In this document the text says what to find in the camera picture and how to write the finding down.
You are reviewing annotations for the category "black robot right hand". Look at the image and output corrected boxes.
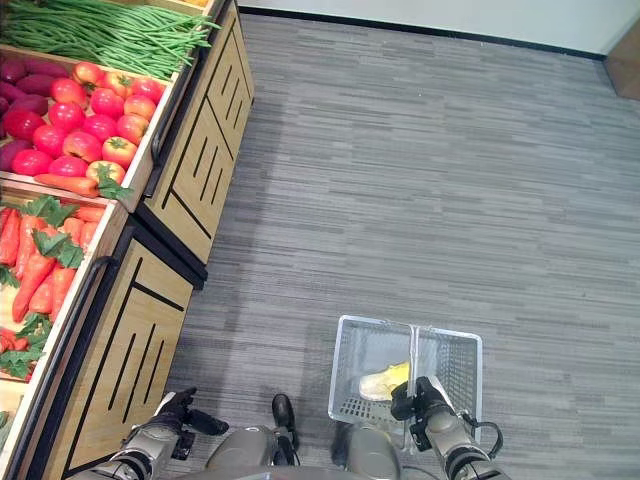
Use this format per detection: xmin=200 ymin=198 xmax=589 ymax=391
xmin=389 ymin=376 xmax=454 ymax=422

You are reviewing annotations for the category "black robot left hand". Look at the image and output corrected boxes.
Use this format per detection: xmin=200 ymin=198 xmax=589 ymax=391
xmin=154 ymin=387 xmax=230 ymax=436

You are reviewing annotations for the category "clear plastic shopping basket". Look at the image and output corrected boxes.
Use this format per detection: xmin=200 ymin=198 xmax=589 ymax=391
xmin=327 ymin=314 xmax=484 ymax=451

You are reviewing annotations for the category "yellow vegetable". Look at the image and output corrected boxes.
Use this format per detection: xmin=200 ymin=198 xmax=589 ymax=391
xmin=358 ymin=362 xmax=412 ymax=402

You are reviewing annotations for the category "silver robot right leg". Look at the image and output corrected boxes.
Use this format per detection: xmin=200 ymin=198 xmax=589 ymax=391
xmin=344 ymin=424 xmax=404 ymax=480

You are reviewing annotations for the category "silver robot leg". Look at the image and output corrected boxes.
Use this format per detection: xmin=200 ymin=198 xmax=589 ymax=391
xmin=344 ymin=424 xmax=404 ymax=480
xmin=204 ymin=424 xmax=301 ymax=472

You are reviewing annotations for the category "silver robot left leg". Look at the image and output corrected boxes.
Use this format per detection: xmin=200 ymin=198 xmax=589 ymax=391
xmin=204 ymin=424 xmax=301 ymax=472

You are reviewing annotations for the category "wooden display stand, carrot bin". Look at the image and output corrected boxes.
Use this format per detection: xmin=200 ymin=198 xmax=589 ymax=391
xmin=0 ymin=184 xmax=209 ymax=480

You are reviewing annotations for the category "dark robot left foot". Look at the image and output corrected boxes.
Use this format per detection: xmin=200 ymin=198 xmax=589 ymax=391
xmin=271 ymin=393 xmax=297 ymax=431

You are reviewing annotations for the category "green vegetable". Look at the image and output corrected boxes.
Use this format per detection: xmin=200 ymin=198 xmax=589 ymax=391
xmin=0 ymin=410 xmax=16 ymax=451

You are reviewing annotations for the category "red tomato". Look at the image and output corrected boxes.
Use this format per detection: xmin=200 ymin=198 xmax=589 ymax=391
xmin=48 ymin=102 xmax=86 ymax=133
xmin=102 ymin=70 xmax=134 ymax=99
xmin=49 ymin=78 xmax=89 ymax=109
xmin=32 ymin=124 xmax=69 ymax=159
xmin=115 ymin=114 xmax=150 ymax=146
xmin=123 ymin=94 xmax=157 ymax=122
xmin=72 ymin=61 xmax=106 ymax=89
xmin=130 ymin=77 xmax=166 ymax=106
xmin=101 ymin=136 xmax=139 ymax=170
xmin=48 ymin=155 xmax=89 ymax=178
xmin=10 ymin=148 xmax=54 ymax=177
xmin=85 ymin=160 xmax=127 ymax=185
xmin=62 ymin=130 xmax=104 ymax=164
xmin=2 ymin=109 xmax=47 ymax=142
xmin=89 ymin=88 xmax=125 ymax=120
xmin=82 ymin=114 xmax=119 ymax=143

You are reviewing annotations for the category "purple sweet potato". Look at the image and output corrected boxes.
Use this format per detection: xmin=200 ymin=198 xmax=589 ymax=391
xmin=0 ymin=94 xmax=50 ymax=117
xmin=0 ymin=139 xmax=34 ymax=173
xmin=0 ymin=58 xmax=28 ymax=85
xmin=0 ymin=81 xmax=28 ymax=104
xmin=23 ymin=59 xmax=70 ymax=79
xmin=15 ymin=73 xmax=56 ymax=98

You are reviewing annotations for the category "heap of green beans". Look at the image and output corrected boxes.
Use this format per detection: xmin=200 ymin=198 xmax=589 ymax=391
xmin=0 ymin=0 xmax=221 ymax=81

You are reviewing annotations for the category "brown wooden panel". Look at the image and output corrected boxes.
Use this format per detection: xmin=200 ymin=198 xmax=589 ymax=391
xmin=603 ymin=17 xmax=640 ymax=101

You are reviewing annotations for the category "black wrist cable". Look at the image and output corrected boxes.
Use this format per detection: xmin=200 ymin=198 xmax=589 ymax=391
xmin=462 ymin=410 xmax=504 ymax=459

